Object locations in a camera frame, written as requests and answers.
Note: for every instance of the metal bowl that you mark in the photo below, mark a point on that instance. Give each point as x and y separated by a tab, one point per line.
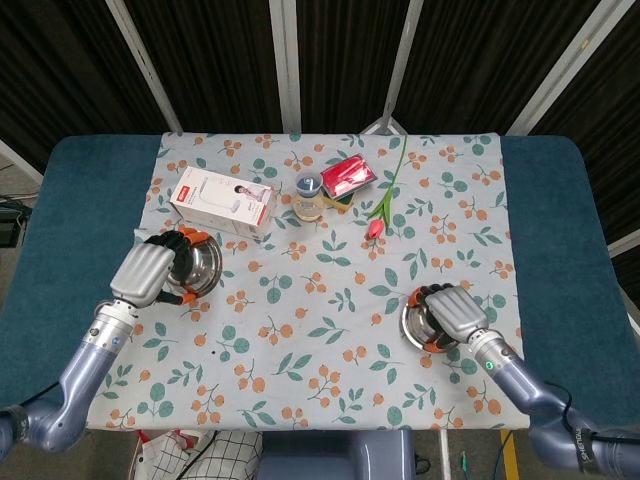
417	325
205	265

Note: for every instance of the yellow-green sponge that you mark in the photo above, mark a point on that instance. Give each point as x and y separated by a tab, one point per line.
342	200

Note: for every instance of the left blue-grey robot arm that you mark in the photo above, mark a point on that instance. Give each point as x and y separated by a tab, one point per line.
85	370

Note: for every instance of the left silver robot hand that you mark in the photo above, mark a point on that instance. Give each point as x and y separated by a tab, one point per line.
142	270

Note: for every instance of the round glass jar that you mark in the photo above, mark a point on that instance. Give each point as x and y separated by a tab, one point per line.
308	207

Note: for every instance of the white table leg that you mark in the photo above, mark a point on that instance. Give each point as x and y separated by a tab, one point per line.
444	452

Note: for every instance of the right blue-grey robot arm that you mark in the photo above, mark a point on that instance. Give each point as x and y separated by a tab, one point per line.
525	385

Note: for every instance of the white metal frame post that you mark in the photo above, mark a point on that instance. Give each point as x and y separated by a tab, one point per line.
562	70
20	162
402	60
286	65
625	244
145	67

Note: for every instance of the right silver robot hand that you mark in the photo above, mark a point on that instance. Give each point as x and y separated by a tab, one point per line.
457	310

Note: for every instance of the black-white checked bag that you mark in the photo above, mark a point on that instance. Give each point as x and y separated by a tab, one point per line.
220	457

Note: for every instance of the white product box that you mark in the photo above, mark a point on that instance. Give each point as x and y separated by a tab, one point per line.
220	202

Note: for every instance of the floral print tablecloth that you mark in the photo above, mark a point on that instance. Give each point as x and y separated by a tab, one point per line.
320	360

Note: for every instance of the small blue-lidded clear cup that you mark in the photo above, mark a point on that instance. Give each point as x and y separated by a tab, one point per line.
307	184

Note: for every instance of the teal table cover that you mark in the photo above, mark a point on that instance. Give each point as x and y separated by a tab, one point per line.
90	200

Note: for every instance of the red plastic package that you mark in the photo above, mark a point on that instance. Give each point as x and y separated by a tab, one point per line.
347	175

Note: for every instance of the black equipment box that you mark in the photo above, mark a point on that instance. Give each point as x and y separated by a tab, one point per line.
10	225

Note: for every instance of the pink tulip with stem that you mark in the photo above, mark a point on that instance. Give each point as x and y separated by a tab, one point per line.
376	227

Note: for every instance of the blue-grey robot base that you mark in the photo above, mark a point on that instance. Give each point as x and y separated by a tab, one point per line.
335	455

